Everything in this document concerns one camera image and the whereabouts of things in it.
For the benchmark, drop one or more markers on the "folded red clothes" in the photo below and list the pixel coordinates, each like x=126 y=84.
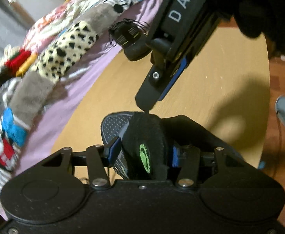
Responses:
x=16 y=60

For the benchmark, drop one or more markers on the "folded yellow garment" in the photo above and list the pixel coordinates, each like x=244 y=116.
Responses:
x=26 y=65

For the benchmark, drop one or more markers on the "cartoon patchwork blanket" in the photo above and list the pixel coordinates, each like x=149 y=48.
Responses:
x=52 y=64

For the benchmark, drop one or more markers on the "purple bed sheet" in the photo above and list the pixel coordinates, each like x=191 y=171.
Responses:
x=62 y=102

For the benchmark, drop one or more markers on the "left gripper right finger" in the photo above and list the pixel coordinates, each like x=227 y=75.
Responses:
x=185 y=165

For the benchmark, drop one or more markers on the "black sneaker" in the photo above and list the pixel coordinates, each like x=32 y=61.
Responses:
x=148 y=140
x=131 y=36

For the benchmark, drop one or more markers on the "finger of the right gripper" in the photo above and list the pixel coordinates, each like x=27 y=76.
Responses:
x=158 y=76
x=173 y=80

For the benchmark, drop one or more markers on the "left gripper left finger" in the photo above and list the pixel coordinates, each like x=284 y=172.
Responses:
x=99 y=157

